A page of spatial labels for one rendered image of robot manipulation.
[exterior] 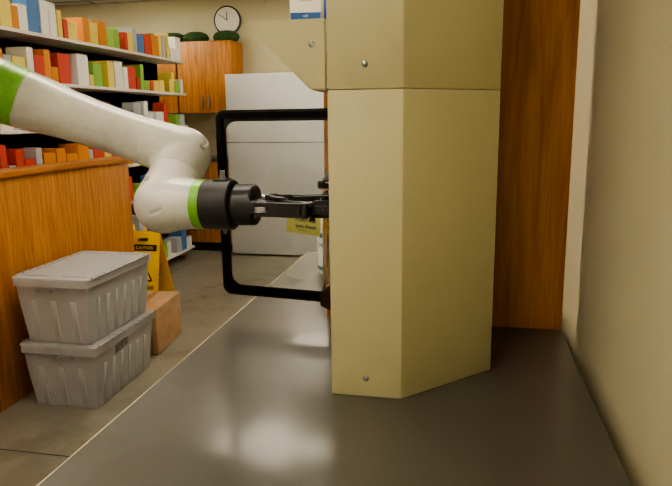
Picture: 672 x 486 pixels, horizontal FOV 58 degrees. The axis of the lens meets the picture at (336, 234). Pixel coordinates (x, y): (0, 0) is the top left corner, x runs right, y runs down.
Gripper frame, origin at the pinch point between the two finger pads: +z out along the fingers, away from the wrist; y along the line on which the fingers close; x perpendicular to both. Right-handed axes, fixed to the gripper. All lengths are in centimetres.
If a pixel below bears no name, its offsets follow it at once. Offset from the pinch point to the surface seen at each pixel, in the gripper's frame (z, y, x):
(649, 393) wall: 43, -27, 20
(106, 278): -146, 153, 57
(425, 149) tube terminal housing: 14.4, -13.3, -10.2
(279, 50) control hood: -6.5, -16.3, -24.7
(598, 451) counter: 38, -26, 29
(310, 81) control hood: -2.0, -16.3, -20.2
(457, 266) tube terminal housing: 19.3, -8.1, 8.6
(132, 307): -149, 179, 79
